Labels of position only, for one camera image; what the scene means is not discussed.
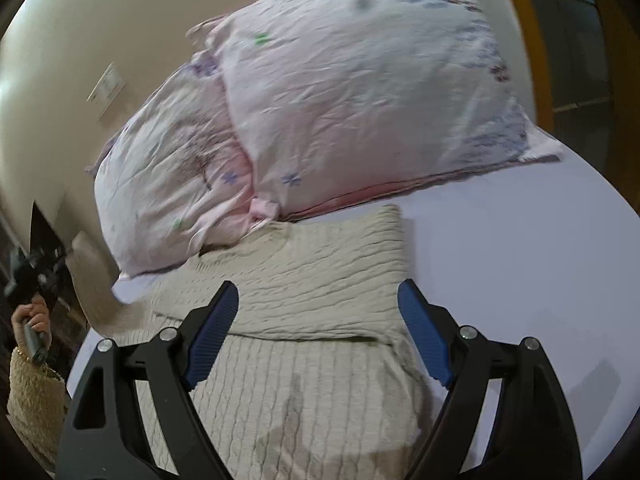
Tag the white bed sheet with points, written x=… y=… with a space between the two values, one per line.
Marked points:
x=549 y=251

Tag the wooden door frame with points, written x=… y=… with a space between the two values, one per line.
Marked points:
x=538 y=62

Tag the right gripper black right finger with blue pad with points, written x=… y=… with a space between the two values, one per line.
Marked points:
x=533 y=435

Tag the white wall switch plate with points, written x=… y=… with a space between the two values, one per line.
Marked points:
x=106 y=89

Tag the beige knit sleeve forearm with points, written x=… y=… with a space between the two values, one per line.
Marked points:
x=37 y=407

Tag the beige cable-knit sweater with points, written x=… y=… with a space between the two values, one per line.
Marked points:
x=316 y=378

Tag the person's left hand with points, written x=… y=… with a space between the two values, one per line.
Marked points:
x=36 y=316

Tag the large pink floral pillow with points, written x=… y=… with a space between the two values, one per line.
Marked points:
x=338 y=102

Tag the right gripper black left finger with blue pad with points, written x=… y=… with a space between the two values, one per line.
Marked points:
x=103 y=435

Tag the smaller pink floral pillow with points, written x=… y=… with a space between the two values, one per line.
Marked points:
x=176 y=178

